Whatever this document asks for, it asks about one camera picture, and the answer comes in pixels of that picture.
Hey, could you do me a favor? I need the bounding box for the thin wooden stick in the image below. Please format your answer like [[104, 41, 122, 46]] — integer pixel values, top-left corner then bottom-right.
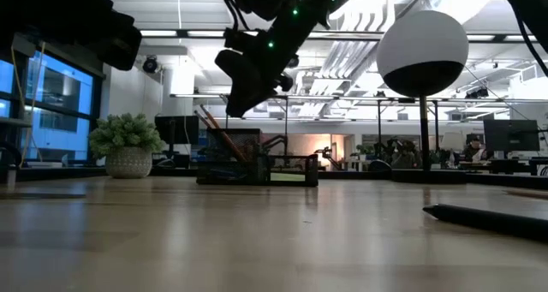
[[503, 189, 548, 200]]

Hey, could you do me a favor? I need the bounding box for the long ceiling light strip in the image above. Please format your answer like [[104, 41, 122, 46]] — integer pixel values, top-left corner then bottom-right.
[[140, 29, 179, 39], [466, 33, 548, 44]]

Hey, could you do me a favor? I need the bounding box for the green sticky note pad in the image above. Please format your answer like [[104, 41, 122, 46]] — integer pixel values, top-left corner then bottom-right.
[[270, 172, 306, 182]]

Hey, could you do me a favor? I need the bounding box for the black pen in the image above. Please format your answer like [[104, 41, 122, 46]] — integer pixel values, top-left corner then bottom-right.
[[422, 203, 548, 244]]

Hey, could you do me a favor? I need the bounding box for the orange pencil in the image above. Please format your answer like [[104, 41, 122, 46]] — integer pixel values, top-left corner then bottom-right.
[[200, 104, 248, 164], [193, 110, 215, 133]]

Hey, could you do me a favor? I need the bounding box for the wide dark monitor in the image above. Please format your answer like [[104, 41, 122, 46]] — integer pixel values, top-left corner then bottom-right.
[[483, 119, 541, 152]]

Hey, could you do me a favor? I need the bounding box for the white globe table lamp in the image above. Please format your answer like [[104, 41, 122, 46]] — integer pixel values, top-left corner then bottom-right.
[[375, 9, 470, 185]]

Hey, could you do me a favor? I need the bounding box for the person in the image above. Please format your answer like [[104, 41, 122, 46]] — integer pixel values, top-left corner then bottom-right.
[[464, 134, 493, 164]]

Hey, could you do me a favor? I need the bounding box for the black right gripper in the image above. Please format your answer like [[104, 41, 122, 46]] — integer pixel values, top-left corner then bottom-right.
[[213, 21, 309, 119]]

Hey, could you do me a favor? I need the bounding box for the black aluminium table frame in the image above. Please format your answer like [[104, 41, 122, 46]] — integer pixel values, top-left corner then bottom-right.
[[0, 165, 548, 191]]

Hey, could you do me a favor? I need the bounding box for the green potted succulent plant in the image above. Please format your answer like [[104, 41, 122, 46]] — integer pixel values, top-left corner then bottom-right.
[[87, 111, 167, 180]]

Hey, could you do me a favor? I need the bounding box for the orange hanging cable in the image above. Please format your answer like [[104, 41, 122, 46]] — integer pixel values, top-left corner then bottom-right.
[[9, 41, 47, 169]]

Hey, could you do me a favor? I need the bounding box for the large blue window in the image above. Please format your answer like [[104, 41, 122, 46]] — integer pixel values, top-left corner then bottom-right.
[[0, 50, 106, 164]]

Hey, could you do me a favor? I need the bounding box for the black ceiling spotlight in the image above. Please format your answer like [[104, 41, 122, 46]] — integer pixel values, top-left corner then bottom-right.
[[141, 55, 160, 74]]

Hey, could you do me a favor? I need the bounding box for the black mesh desk organizer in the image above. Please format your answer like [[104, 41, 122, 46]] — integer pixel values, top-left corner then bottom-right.
[[195, 128, 320, 188]]

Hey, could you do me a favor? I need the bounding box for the dark monitor on stand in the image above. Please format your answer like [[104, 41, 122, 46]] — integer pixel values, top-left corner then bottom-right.
[[153, 115, 200, 158]]

